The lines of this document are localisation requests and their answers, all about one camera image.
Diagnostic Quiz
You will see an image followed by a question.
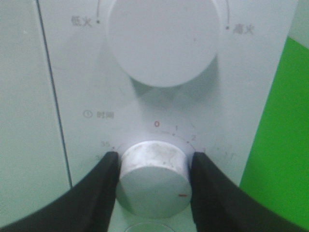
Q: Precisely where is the white microwave door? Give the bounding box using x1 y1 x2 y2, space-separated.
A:
0 0 70 226

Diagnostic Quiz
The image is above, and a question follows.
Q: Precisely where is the white microwave oven body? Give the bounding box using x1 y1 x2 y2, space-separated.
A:
37 0 297 232

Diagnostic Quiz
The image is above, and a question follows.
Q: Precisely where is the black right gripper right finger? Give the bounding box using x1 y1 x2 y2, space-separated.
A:
190 152 305 232

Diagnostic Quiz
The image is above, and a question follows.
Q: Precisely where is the white microwave knob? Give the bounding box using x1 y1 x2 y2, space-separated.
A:
116 141 192 218
107 0 222 87

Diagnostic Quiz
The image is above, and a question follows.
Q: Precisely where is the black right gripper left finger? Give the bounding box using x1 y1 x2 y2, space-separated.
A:
0 151 120 232

